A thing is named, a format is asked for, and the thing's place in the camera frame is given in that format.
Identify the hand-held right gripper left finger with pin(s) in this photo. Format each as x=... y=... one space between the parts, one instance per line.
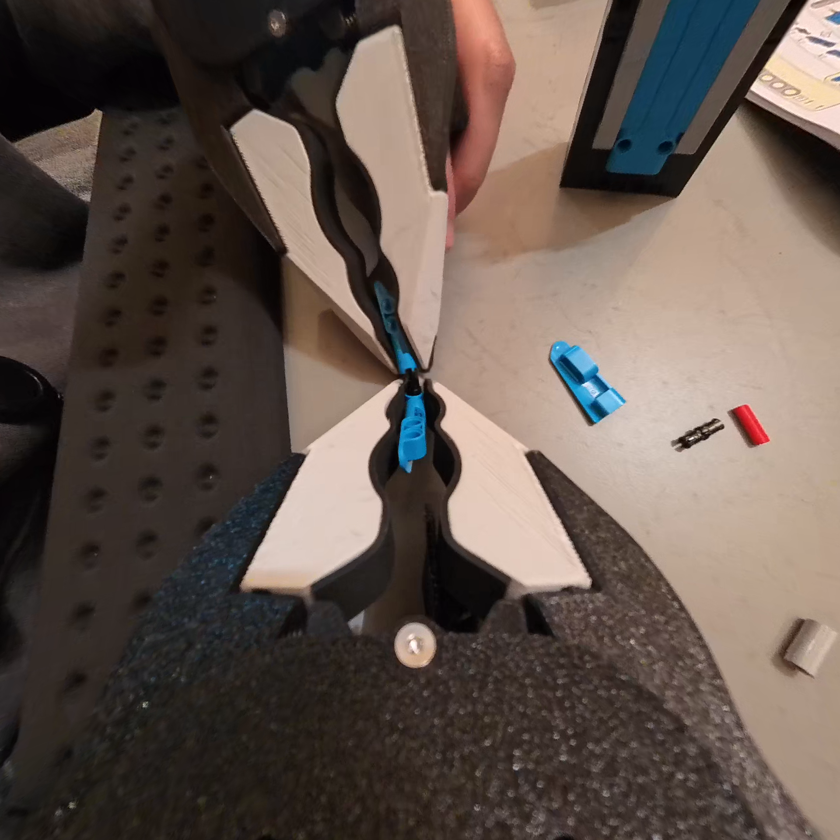
x=322 y=525

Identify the grey bush brick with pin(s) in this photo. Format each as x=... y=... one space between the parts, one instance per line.
x=810 y=647

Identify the person's left hand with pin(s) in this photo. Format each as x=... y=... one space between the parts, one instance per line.
x=483 y=92

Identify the black perforated panel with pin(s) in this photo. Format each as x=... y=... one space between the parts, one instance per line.
x=158 y=394

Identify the person's left forearm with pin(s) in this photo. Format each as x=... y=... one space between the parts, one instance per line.
x=79 y=66

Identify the red bush brick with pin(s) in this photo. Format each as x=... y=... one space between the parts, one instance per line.
x=750 y=424

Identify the black blue brick model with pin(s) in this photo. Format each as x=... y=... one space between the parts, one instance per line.
x=683 y=79

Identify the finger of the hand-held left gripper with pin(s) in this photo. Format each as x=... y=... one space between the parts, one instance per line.
x=400 y=171
x=295 y=197

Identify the blue grey axle assembly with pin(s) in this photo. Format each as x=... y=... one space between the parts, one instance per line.
x=410 y=433

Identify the black connector pin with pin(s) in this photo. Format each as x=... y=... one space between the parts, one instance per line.
x=698 y=433

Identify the grey desk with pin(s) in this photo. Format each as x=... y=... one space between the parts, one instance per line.
x=551 y=276

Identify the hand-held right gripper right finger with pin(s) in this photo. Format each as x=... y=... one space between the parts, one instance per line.
x=519 y=525

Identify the blue curved brick panel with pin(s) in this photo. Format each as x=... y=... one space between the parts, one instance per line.
x=391 y=322
x=591 y=387

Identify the instruction booklet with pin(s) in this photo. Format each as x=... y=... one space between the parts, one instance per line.
x=807 y=79

